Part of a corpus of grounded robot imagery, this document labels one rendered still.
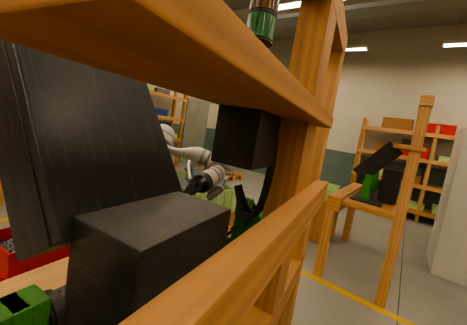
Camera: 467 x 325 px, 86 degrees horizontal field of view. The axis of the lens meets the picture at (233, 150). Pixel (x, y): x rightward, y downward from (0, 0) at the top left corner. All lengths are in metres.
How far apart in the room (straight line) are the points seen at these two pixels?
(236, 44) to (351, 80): 7.78
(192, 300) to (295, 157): 0.57
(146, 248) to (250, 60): 0.32
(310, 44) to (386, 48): 7.32
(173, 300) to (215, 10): 0.26
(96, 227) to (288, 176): 0.52
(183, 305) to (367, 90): 7.70
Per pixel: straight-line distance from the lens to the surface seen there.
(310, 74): 0.79
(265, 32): 0.46
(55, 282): 1.00
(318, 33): 0.83
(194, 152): 1.08
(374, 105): 7.74
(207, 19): 0.19
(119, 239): 0.47
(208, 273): 0.33
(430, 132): 7.08
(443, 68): 7.89
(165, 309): 0.28
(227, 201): 1.97
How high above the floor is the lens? 1.45
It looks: 5 degrees down
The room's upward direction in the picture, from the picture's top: 9 degrees clockwise
